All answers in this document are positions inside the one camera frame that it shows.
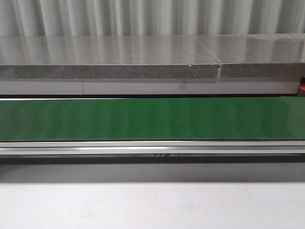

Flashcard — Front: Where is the green conveyor belt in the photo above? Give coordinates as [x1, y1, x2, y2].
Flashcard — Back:
[0, 96, 305, 157]

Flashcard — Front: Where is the grey stone counter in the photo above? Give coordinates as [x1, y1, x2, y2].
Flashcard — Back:
[0, 34, 305, 96]

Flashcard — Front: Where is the red plastic tray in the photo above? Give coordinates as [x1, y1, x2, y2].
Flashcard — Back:
[298, 78, 305, 97]

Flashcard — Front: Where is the white pleated curtain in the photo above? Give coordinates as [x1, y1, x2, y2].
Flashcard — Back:
[0, 0, 305, 36]

